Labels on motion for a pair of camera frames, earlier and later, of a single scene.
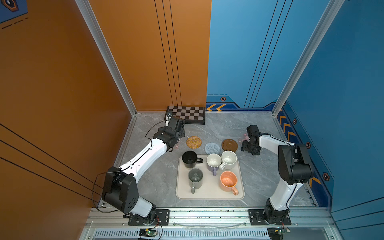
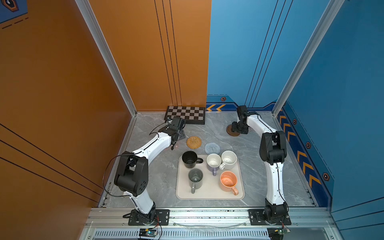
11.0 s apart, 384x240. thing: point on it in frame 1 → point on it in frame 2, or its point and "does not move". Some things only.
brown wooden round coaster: [229, 144] → [229, 130]
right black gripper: [244, 147] → [244, 131]
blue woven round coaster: [212, 148] does not move
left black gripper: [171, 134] does not move
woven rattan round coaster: [194, 142] does not move
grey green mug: [195, 178] does not move
